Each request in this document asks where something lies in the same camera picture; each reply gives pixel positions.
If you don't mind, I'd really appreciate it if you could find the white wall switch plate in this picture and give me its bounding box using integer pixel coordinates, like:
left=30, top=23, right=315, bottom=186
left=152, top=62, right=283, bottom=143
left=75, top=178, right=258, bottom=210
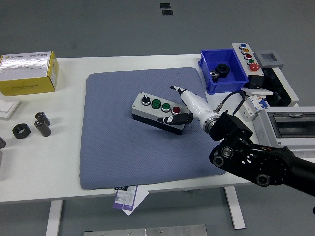
left=240, top=86, right=274, bottom=96

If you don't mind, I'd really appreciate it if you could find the metal spur gear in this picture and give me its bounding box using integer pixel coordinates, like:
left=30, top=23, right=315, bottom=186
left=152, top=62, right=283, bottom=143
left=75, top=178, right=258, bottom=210
left=209, top=69, right=221, bottom=83

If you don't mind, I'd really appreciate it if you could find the black cylindrical capacitor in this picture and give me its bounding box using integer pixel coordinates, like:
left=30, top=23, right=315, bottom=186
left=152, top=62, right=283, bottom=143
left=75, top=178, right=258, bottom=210
left=35, top=111, right=51, bottom=126
left=34, top=119, right=52, bottom=137

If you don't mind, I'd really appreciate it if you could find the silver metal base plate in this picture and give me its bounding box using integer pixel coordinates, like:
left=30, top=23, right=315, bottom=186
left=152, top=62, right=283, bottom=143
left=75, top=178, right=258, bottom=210
left=83, top=224, right=208, bottom=236

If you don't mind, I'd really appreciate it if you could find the white five-button control box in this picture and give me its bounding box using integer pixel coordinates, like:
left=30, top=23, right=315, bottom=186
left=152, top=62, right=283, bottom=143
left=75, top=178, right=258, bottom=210
left=232, top=42, right=266, bottom=88

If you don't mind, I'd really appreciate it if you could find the grey square frame box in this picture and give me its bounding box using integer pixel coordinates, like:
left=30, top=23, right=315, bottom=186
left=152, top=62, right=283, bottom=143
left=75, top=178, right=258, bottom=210
left=253, top=50, right=285, bottom=69

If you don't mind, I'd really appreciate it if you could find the white paper card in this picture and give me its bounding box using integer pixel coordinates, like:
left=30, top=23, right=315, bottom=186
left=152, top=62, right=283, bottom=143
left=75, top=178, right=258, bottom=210
left=122, top=188, right=150, bottom=216

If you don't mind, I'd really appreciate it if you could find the white table leg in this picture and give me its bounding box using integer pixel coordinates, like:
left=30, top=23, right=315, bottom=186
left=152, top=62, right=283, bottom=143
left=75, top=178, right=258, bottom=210
left=45, top=200, right=63, bottom=236
left=223, top=186, right=246, bottom=230

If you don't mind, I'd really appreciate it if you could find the white distribution box clear window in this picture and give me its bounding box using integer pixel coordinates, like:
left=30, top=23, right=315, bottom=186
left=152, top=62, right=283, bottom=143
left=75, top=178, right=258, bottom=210
left=254, top=106, right=315, bottom=159

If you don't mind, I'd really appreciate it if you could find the white black machine housing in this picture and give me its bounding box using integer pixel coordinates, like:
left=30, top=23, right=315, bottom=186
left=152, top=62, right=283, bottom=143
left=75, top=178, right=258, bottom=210
left=263, top=66, right=300, bottom=108

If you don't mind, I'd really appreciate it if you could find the black hex nut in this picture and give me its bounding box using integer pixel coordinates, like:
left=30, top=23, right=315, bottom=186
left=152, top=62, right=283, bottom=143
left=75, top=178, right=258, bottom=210
left=215, top=63, right=231, bottom=78
left=12, top=123, right=32, bottom=139

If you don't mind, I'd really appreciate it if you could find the yellow silver cardboard box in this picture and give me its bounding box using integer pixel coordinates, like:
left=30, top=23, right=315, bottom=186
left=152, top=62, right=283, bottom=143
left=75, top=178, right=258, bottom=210
left=0, top=51, right=59, bottom=96

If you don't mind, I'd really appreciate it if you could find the purple white mat label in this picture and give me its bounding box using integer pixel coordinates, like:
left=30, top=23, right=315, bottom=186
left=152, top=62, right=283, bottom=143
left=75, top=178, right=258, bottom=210
left=112, top=185, right=138, bottom=211

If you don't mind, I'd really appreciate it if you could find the grey-blue padded mat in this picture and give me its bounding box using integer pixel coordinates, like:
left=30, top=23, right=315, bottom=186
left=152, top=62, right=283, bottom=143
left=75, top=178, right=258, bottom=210
left=79, top=67, right=228, bottom=190

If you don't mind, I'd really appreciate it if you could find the blue plastic bin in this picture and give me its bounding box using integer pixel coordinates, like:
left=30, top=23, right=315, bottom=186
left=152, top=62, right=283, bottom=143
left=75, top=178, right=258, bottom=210
left=198, top=48, right=249, bottom=95

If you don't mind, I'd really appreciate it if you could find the white blue circuit breaker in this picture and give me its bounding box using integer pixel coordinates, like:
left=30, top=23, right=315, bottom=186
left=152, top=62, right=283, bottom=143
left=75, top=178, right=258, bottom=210
left=240, top=94, right=269, bottom=121

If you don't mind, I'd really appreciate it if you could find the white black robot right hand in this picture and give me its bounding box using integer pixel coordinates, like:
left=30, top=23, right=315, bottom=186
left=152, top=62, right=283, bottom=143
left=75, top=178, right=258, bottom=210
left=157, top=85, right=215, bottom=125

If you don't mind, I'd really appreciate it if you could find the grey four-button control box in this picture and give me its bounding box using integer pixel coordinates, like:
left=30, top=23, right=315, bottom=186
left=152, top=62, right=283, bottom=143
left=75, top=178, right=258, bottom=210
left=131, top=91, right=191, bottom=136

